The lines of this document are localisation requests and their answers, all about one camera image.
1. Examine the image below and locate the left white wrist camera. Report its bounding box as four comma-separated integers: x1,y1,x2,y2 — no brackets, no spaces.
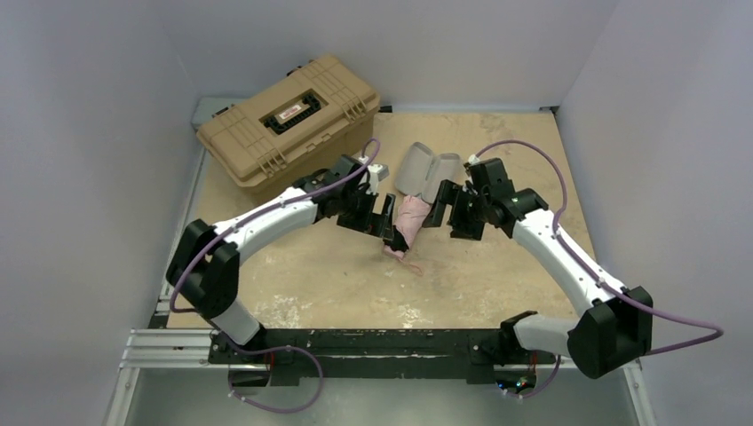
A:
357,163,390,195

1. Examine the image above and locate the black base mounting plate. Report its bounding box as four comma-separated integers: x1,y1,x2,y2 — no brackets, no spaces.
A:
208,320,556,388

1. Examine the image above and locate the tan plastic toolbox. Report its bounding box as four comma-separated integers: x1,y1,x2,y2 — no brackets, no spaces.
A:
196,54,381,192

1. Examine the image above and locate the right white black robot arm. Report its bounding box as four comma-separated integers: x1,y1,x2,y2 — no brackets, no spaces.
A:
424,159,653,379

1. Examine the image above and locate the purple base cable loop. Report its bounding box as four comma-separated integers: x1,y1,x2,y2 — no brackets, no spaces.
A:
226,335,327,415

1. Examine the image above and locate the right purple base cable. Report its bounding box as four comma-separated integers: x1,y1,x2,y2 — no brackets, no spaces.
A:
500,351,562,401

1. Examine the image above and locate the pink umbrella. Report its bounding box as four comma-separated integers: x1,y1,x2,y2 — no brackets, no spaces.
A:
383,195,432,276

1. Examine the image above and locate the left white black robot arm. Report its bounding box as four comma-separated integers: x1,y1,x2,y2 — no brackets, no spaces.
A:
165,155,395,350

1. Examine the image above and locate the pink grey umbrella case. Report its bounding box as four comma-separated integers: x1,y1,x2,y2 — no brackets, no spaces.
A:
394,142,462,204

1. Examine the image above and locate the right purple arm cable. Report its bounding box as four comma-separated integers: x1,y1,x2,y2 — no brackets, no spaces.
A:
473,138,725,358

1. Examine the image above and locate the aluminium frame rail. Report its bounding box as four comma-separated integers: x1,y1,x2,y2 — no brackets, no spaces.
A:
106,302,657,425

